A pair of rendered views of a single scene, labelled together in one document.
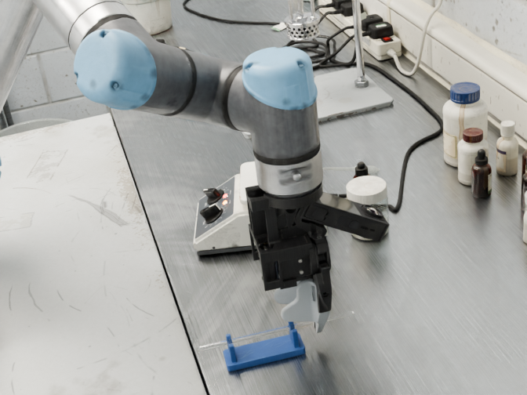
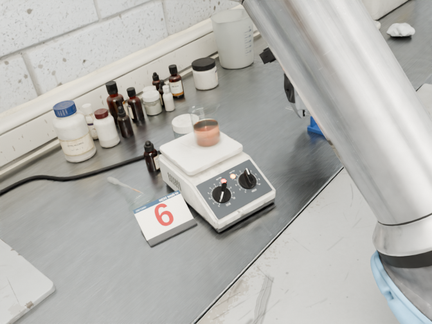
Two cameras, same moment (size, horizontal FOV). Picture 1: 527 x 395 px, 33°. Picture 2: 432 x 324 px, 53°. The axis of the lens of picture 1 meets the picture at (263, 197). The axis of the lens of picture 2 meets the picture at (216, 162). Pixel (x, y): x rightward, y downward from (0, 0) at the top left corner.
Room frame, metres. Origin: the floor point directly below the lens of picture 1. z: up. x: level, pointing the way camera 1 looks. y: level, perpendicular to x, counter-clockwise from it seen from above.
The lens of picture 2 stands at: (1.54, 0.57, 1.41)
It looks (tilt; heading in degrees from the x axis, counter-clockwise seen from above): 33 degrees down; 238
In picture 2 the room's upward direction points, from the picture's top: 9 degrees counter-clockwise
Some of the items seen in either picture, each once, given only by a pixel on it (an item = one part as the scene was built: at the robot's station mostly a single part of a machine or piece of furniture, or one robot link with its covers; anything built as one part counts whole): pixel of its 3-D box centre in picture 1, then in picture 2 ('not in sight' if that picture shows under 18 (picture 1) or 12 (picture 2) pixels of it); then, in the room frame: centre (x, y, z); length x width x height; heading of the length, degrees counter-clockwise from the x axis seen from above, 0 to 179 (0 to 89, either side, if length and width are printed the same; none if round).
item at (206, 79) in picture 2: not in sight; (205, 73); (0.90, -0.41, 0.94); 0.07 x 0.07 x 0.07
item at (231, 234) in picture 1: (266, 205); (211, 173); (1.18, 0.00, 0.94); 0.22 x 0.13 x 0.08; 86
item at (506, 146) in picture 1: (507, 147); (91, 121); (1.26, -0.40, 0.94); 0.03 x 0.03 x 0.09
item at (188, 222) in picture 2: not in sight; (164, 216); (1.30, 0.02, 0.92); 0.09 x 0.06 x 0.04; 173
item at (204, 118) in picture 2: not in sight; (207, 125); (1.16, -0.03, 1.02); 0.06 x 0.05 x 0.08; 169
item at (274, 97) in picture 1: (279, 103); not in sight; (0.89, -0.03, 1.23); 0.09 x 0.08 x 0.11; 48
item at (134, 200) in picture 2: not in sight; (141, 199); (1.31, -0.07, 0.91); 0.06 x 0.06 x 0.02
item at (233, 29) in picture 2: not in sight; (236, 38); (0.72, -0.48, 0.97); 0.18 x 0.13 x 0.15; 19
